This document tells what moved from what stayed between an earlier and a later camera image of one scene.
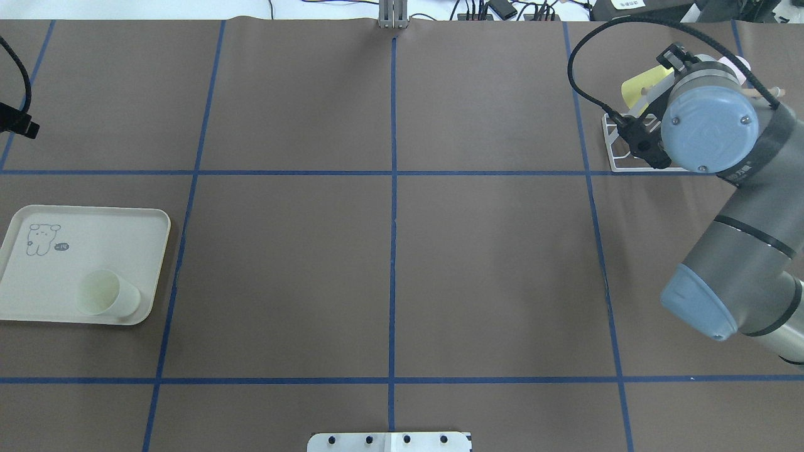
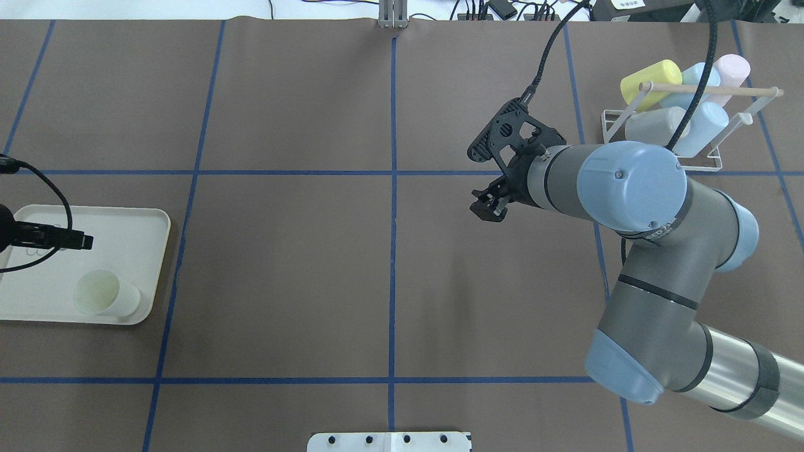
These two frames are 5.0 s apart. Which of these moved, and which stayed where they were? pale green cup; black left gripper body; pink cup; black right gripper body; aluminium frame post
Moved: black right gripper body; black left gripper body
Stayed: aluminium frame post; pale green cup; pink cup
